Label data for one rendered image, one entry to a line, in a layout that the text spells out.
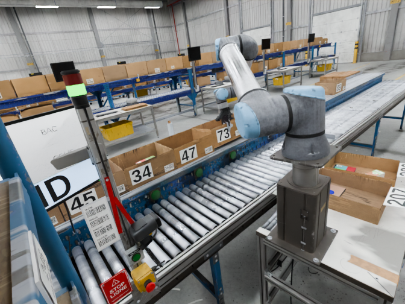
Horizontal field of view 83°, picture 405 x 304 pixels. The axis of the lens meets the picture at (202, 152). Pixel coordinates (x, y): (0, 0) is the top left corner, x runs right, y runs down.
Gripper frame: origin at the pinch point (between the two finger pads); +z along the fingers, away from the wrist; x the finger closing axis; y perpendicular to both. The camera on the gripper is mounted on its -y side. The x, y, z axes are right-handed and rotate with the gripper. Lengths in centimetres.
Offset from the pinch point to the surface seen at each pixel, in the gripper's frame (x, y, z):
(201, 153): 1.2, -33.8, 9.0
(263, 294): -57, -61, 93
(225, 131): -0.3, -4.2, -0.2
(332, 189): -81, -3, 47
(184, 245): -46, -94, 40
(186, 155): -0.1, -48.6, 5.0
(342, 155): -73, 37, 39
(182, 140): 27.7, -31.9, -3.2
